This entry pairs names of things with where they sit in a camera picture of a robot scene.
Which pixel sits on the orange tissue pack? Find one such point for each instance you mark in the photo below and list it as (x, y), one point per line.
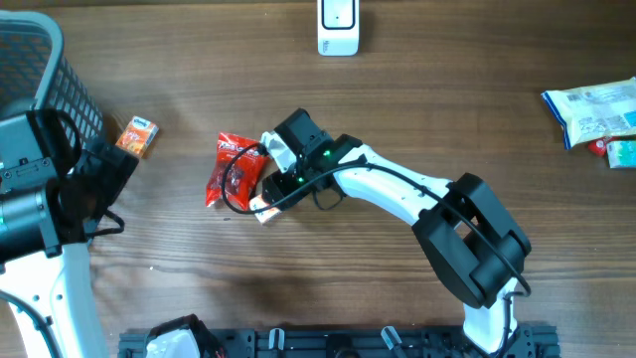
(137, 136)
(262, 210)

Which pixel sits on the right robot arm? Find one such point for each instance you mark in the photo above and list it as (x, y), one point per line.
(471, 241)

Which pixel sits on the cream snack pouch blue seal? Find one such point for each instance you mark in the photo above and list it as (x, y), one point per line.
(589, 113)

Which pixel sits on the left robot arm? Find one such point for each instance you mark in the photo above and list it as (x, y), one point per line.
(55, 198)

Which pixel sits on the white barcode scanner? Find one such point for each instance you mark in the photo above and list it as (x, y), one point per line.
(338, 27)

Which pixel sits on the teal tissue pack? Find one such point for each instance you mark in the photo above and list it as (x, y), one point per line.
(621, 154)

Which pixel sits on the red snack bag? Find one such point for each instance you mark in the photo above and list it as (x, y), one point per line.
(238, 166)

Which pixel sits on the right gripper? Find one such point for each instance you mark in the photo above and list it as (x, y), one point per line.
(284, 192)

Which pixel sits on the grey plastic shopping basket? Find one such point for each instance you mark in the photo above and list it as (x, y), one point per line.
(36, 74)

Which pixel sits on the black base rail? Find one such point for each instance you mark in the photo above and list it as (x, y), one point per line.
(532, 341)

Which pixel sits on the red candy bar wrapper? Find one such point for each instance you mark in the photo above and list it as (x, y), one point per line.
(599, 146)

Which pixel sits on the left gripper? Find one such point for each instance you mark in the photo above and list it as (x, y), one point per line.
(114, 176)

